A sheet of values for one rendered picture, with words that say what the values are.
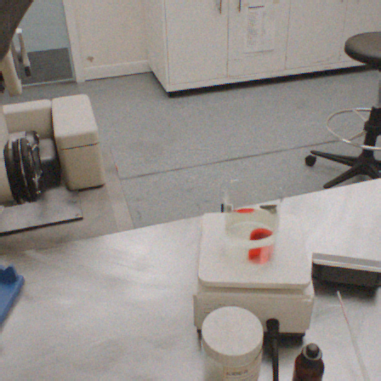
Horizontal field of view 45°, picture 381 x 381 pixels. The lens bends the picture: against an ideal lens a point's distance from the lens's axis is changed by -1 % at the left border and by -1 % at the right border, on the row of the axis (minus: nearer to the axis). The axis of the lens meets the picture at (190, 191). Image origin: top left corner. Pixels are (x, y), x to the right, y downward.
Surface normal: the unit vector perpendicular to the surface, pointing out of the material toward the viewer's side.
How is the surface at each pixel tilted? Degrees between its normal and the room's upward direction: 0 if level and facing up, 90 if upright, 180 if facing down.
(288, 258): 0
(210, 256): 0
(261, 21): 90
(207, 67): 90
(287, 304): 90
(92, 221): 0
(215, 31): 90
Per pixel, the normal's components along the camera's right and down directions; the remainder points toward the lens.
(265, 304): -0.07, 0.57
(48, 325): -0.03, -0.82
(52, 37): 0.29, 0.54
